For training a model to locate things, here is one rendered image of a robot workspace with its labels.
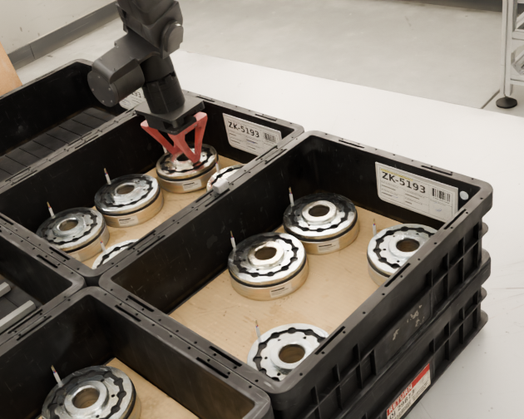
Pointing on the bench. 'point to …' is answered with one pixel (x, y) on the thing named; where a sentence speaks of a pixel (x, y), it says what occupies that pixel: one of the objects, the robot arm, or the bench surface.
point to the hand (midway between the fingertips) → (185, 153)
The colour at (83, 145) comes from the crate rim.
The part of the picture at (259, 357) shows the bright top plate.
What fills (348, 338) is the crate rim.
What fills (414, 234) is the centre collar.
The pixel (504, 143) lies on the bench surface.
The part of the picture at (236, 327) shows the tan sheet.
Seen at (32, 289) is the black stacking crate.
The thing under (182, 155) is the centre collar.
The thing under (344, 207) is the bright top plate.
